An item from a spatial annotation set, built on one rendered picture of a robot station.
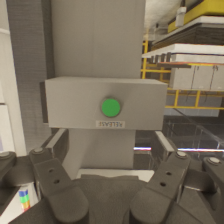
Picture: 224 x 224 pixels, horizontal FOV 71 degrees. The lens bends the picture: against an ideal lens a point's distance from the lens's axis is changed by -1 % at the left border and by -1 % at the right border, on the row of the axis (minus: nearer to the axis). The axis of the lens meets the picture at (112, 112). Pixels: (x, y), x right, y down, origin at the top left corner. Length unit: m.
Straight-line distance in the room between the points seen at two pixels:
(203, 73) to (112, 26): 7.43
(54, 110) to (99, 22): 0.19
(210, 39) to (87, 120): 2.74
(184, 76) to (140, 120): 7.12
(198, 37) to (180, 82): 4.61
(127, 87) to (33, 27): 0.19
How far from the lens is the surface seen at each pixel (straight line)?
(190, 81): 7.50
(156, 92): 0.27
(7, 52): 1.33
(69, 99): 0.27
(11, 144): 1.36
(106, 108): 0.25
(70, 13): 0.36
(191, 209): 0.39
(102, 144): 0.39
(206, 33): 2.91
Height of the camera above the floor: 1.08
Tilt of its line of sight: 17 degrees up
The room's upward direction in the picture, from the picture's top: 178 degrees counter-clockwise
